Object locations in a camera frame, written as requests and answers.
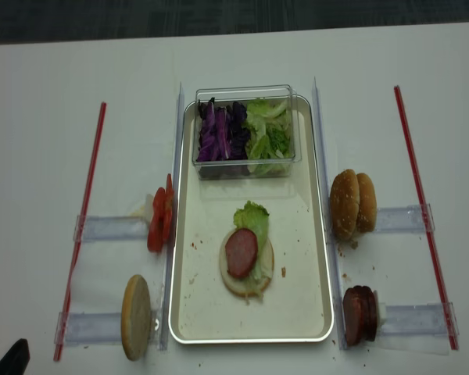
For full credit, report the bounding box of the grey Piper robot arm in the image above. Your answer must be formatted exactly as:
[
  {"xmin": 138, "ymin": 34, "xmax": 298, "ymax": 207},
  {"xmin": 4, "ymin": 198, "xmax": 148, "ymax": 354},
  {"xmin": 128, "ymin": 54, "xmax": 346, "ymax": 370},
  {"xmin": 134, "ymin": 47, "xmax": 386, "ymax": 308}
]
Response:
[{"xmin": 0, "ymin": 338, "xmax": 30, "ymax": 375}]

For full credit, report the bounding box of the green lettuce leaf on bun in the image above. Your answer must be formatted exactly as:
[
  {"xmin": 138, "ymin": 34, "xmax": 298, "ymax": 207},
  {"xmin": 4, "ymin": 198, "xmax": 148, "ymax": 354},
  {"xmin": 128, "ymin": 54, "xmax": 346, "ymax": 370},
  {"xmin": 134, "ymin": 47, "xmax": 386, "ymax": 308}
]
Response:
[{"xmin": 233, "ymin": 201, "xmax": 274, "ymax": 300}]

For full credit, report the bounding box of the chopped green lettuce pile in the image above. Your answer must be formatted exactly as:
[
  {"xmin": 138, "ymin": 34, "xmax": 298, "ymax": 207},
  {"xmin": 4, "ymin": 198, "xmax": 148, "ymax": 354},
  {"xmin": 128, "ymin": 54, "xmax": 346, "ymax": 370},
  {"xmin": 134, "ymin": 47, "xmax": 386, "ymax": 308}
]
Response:
[{"xmin": 244, "ymin": 98, "xmax": 293, "ymax": 177}]

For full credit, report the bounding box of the rear red tomato slice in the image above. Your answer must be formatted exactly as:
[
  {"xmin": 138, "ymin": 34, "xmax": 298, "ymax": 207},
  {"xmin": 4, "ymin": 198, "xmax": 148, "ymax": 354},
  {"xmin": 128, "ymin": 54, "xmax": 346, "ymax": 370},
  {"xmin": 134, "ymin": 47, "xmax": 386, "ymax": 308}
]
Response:
[{"xmin": 163, "ymin": 173, "xmax": 174, "ymax": 242}]

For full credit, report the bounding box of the clear plastic salad container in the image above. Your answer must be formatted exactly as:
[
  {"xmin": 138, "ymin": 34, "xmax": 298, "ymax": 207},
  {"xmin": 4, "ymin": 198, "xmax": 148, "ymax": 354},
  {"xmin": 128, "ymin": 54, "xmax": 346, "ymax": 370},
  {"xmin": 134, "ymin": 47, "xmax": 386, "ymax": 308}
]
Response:
[{"xmin": 192, "ymin": 84, "xmax": 300, "ymax": 180}]

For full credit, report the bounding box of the shredded purple cabbage pile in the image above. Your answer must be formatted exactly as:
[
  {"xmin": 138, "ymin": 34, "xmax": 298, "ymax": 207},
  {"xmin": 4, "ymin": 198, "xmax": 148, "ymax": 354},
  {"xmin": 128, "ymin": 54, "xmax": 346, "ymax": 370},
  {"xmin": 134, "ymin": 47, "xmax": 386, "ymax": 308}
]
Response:
[{"xmin": 196, "ymin": 98, "xmax": 251, "ymax": 163}]

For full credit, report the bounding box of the sausage slice on bun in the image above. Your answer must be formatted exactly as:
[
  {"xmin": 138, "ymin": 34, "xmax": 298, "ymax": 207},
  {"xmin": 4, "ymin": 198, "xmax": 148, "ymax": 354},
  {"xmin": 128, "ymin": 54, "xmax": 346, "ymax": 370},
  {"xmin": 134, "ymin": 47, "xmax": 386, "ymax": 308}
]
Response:
[{"xmin": 224, "ymin": 228, "xmax": 258, "ymax": 279}]

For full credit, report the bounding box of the white stopper block left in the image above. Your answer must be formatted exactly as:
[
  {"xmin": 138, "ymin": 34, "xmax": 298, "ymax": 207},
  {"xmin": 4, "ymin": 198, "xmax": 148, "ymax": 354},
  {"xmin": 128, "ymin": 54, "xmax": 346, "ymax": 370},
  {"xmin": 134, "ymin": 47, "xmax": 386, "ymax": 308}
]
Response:
[{"xmin": 142, "ymin": 194, "xmax": 154, "ymax": 224}]

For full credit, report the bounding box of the white stopper block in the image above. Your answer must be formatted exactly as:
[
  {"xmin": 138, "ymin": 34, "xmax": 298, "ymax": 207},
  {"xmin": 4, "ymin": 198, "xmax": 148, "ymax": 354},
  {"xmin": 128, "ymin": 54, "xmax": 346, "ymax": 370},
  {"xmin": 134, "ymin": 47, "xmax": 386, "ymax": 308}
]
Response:
[
  {"xmin": 376, "ymin": 302, "xmax": 387, "ymax": 329},
  {"xmin": 142, "ymin": 194, "xmax": 154, "ymax": 224}
]

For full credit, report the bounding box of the bottom bun on tray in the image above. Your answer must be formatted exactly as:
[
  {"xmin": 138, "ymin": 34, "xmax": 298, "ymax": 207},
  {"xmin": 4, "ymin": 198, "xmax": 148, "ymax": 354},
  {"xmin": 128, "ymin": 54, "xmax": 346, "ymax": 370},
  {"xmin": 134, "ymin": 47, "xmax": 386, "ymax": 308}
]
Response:
[{"xmin": 219, "ymin": 230, "xmax": 274, "ymax": 299}]

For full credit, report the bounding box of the front sesame bun top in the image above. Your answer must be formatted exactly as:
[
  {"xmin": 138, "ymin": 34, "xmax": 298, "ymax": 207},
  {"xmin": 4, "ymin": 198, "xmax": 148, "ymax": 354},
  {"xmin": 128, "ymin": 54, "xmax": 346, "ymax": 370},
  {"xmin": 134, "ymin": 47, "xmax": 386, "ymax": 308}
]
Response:
[{"xmin": 329, "ymin": 169, "xmax": 360, "ymax": 241}]

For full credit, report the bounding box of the sesame bun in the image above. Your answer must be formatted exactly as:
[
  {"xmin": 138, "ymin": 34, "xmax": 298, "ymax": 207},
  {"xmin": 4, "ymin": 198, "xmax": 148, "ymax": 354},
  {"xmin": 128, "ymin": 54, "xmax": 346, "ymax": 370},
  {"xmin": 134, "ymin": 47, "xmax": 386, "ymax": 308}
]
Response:
[
  {"xmin": 329, "ymin": 169, "xmax": 360, "ymax": 241},
  {"xmin": 356, "ymin": 173, "xmax": 377, "ymax": 233}
]

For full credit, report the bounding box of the rear sesame bun top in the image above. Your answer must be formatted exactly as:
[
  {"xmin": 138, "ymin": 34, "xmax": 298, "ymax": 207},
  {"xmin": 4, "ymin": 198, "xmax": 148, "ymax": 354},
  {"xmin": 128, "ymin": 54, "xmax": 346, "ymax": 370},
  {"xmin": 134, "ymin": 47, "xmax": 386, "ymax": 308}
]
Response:
[{"xmin": 356, "ymin": 173, "xmax": 377, "ymax": 233}]

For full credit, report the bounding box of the upper left clear holder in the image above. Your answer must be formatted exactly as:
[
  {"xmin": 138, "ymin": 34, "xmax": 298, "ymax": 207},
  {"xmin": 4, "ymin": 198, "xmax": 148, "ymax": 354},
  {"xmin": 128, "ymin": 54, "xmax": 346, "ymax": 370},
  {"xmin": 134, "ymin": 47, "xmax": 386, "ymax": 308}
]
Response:
[{"xmin": 80, "ymin": 216, "xmax": 149, "ymax": 242}]

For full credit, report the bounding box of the clear holder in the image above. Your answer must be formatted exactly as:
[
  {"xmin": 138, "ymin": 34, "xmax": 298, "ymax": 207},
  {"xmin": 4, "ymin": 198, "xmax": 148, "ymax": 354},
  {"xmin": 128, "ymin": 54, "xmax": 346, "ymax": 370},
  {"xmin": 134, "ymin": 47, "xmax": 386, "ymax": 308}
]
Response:
[
  {"xmin": 374, "ymin": 204, "xmax": 435, "ymax": 234},
  {"xmin": 378, "ymin": 303, "xmax": 449, "ymax": 337},
  {"xmin": 54, "ymin": 312, "xmax": 122, "ymax": 346},
  {"xmin": 80, "ymin": 216, "xmax": 149, "ymax": 242}
]

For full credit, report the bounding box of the pale bun half left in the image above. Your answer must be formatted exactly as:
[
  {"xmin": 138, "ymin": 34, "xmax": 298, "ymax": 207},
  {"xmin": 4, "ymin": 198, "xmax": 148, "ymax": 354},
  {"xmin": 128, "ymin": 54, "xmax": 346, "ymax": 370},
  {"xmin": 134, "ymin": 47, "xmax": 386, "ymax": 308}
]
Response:
[{"xmin": 120, "ymin": 274, "xmax": 152, "ymax": 362}]

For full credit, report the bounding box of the front dark sausage slice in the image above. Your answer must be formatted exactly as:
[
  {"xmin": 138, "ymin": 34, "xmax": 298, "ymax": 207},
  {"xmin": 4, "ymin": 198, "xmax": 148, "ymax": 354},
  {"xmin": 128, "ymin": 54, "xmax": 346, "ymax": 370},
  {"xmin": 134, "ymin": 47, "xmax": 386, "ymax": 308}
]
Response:
[{"xmin": 342, "ymin": 287, "xmax": 363, "ymax": 347}]

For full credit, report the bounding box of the dark sausage slice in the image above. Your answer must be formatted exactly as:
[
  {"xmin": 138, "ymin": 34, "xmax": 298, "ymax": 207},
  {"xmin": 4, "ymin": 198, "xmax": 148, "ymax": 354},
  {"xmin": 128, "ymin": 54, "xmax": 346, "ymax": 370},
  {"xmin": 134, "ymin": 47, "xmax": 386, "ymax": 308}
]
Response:
[
  {"xmin": 342, "ymin": 287, "xmax": 363, "ymax": 347},
  {"xmin": 360, "ymin": 286, "xmax": 378, "ymax": 341}
]

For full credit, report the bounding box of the rear dark sausage slice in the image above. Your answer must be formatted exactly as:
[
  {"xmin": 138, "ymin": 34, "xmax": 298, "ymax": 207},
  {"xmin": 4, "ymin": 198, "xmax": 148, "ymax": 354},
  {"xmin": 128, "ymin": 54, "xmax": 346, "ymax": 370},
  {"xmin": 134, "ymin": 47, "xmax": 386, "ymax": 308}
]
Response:
[{"xmin": 360, "ymin": 286, "xmax": 378, "ymax": 341}]

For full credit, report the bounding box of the upper right clear holder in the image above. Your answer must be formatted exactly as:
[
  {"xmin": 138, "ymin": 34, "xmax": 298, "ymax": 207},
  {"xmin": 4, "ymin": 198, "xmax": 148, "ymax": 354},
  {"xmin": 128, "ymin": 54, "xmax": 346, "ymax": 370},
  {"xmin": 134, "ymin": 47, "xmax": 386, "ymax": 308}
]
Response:
[{"xmin": 374, "ymin": 204, "xmax": 435, "ymax": 234}]

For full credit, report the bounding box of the white stopper block right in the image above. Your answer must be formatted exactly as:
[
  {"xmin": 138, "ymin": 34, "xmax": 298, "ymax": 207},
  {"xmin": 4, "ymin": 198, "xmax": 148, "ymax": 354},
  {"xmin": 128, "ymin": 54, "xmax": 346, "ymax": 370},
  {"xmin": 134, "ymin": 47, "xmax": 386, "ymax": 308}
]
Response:
[{"xmin": 376, "ymin": 302, "xmax": 387, "ymax": 329}]

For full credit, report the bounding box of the lower left clear holder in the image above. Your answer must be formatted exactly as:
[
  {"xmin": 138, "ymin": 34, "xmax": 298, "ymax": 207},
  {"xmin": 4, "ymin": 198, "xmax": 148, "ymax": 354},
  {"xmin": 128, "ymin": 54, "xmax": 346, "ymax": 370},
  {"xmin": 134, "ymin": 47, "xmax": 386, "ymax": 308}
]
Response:
[{"xmin": 54, "ymin": 312, "xmax": 122, "ymax": 346}]

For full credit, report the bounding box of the left red straw strip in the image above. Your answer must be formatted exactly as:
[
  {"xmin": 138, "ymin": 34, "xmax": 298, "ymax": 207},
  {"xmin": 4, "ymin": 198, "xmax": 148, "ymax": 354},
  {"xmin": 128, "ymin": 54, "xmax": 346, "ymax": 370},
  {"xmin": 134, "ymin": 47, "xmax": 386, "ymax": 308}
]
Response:
[{"xmin": 53, "ymin": 102, "xmax": 107, "ymax": 363}]

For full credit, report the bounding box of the red straw strip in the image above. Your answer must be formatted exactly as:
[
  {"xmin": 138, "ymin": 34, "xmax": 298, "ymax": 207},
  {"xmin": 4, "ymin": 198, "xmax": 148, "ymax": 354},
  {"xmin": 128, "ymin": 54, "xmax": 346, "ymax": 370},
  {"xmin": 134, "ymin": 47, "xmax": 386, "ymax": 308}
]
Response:
[
  {"xmin": 393, "ymin": 85, "xmax": 460, "ymax": 351},
  {"xmin": 53, "ymin": 102, "xmax": 107, "ymax": 363}
]

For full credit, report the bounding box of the lower right clear holder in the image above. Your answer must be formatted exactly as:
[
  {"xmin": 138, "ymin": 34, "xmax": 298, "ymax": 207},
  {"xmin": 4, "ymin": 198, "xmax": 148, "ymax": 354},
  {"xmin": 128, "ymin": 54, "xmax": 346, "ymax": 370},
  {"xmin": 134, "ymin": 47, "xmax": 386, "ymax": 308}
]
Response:
[{"xmin": 378, "ymin": 303, "xmax": 449, "ymax": 337}]

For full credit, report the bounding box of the right red straw strip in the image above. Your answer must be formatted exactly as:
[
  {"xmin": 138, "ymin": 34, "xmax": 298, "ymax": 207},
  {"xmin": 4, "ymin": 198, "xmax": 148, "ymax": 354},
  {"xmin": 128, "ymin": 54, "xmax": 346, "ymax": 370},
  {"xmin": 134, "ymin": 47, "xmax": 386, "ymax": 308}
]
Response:
[{"xmin": 393, "ymin": 85, "xmax": 460, "ymax": 351}]

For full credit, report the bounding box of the left clear vertical rail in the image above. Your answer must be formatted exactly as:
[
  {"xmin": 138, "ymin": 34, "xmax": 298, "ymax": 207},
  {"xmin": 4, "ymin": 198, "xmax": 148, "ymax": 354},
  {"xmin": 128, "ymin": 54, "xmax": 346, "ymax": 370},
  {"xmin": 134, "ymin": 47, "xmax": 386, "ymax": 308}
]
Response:
[{"xmin": 157, "ymin": 83, "xmax": 184, "ymax": 352}]

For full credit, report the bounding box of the clear vertical rail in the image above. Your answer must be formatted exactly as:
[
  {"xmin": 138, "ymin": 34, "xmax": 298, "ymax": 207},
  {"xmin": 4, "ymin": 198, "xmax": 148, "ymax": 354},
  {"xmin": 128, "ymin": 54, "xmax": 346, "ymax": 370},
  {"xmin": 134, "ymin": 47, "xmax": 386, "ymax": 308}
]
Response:
[
  {"xmin": 311, "ymin": 78, "xmax": 348, "ymax": 350},
  {"xmin": 157, "ymin": 83, "xmax": 184, "ymax": 352}
]

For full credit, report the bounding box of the right clear vertical rail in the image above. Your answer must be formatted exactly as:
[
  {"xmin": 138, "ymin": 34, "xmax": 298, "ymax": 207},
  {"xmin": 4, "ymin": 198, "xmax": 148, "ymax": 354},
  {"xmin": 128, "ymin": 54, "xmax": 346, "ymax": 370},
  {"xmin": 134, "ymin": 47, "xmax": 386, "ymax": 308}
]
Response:
[{"xmin": 311, "ymin": 78, "xmax": 348, "ymax": 350}]

